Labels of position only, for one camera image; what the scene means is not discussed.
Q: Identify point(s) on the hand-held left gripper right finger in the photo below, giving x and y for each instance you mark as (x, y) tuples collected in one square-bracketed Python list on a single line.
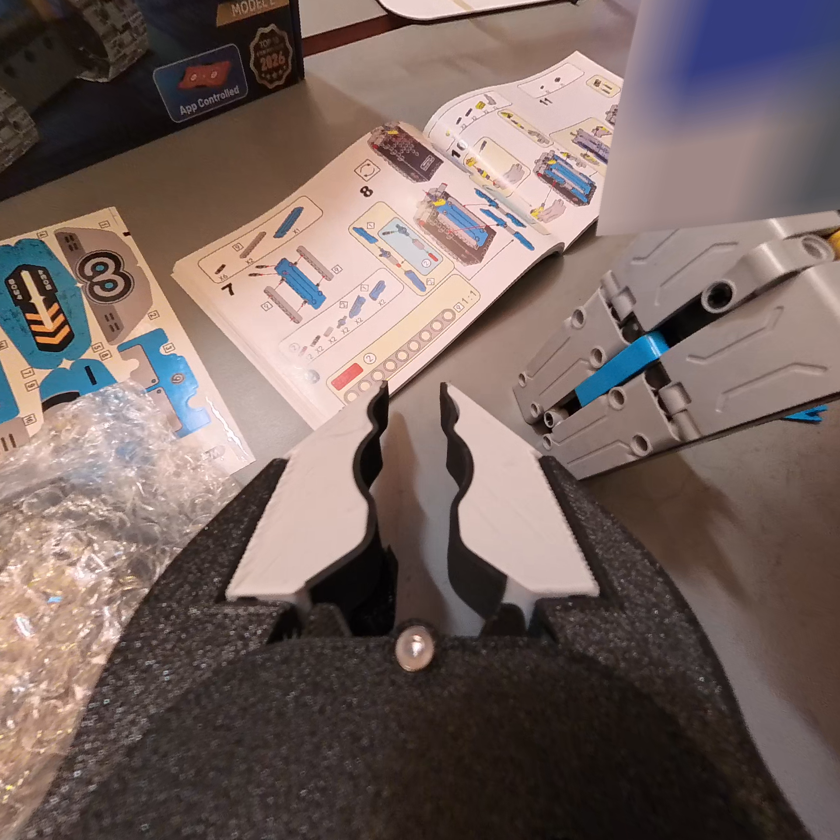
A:
[(518, 518)]

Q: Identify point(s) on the dark toy product box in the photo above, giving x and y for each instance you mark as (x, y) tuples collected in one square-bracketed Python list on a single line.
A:
[(131, 52)]

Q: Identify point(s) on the open instruction booklet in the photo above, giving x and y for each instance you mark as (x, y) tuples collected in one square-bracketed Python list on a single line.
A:
[(367, 262)]

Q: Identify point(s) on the partly built toy brick model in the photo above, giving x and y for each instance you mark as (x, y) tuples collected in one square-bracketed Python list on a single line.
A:
[(722, 361)]

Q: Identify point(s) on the clear bubble wrap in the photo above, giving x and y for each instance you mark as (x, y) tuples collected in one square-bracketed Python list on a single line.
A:
[(72, 525)]

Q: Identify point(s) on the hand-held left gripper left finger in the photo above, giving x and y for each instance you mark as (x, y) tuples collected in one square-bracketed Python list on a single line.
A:
[(308, 518)]

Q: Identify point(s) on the blue sticker sheet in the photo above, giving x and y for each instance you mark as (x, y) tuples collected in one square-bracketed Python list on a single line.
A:
[(85, 295)]

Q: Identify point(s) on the white lamp stand base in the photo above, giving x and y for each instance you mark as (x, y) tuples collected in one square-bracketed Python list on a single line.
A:
[(472, 8)]

